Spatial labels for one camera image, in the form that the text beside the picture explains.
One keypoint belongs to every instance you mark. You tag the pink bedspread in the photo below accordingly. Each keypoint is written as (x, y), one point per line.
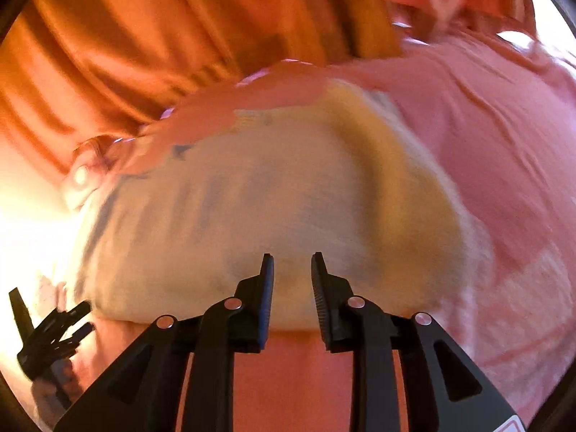
(501, 123)

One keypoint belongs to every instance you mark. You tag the cream sweater with black hearts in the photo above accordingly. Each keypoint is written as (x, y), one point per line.
(342, 176)

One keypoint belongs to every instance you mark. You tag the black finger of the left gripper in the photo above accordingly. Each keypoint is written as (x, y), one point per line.
(21, 315)

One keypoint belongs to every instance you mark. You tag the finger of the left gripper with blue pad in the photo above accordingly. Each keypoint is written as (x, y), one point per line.
(67, 319)

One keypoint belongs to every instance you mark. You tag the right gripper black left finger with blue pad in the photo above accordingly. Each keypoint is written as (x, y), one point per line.
(178, 374)

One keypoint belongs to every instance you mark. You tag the pink pillow with button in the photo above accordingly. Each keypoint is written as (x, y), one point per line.
(95, 162)

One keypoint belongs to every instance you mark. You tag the orange curtain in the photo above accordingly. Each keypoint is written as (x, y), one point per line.
(72, 70)

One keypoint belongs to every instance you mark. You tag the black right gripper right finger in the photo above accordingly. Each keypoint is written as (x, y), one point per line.
(408, 374)

